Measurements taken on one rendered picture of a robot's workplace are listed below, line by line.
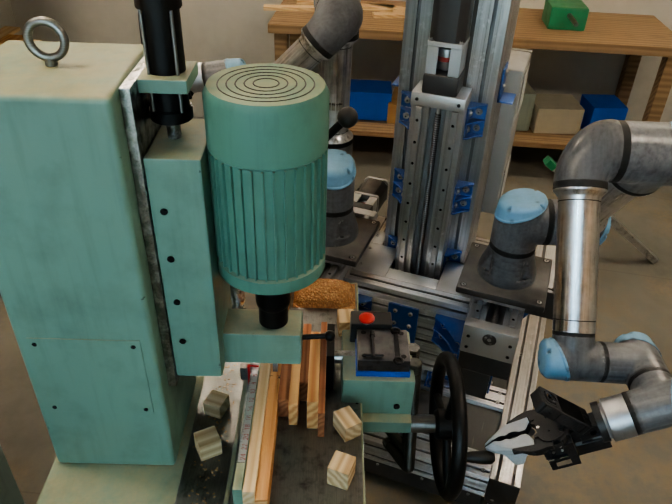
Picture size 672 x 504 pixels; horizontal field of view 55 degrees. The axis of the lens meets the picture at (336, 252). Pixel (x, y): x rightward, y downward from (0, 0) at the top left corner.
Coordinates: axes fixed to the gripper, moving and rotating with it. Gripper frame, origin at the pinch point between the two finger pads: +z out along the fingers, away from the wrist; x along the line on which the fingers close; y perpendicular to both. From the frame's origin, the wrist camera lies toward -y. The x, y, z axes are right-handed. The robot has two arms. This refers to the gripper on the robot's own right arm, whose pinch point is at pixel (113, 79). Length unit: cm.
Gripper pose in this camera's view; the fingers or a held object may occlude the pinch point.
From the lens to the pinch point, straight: 185.8
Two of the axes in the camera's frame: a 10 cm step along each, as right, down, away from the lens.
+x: 0.0, -6.1, 7.9
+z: -9.9, 1.0, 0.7
